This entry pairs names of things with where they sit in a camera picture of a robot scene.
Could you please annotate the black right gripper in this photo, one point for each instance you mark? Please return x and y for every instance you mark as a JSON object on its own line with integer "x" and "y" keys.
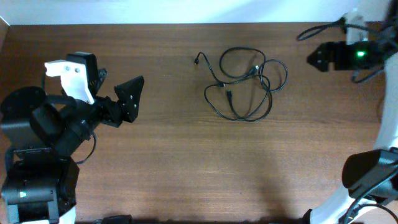
{"x": 333, "y": 55}

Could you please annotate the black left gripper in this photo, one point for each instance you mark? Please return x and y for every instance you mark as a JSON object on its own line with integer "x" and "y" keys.
{"x": 129, "y": 110}

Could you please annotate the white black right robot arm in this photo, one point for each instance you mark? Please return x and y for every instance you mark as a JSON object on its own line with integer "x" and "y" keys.
{"x": 369, "y": 179}

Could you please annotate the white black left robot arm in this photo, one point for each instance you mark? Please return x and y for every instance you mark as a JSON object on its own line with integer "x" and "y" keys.
{"x": 45, "y": 130}

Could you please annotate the black device at table edge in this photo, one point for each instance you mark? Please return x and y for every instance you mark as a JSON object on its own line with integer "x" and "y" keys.
{"x": 118, "y": 219}

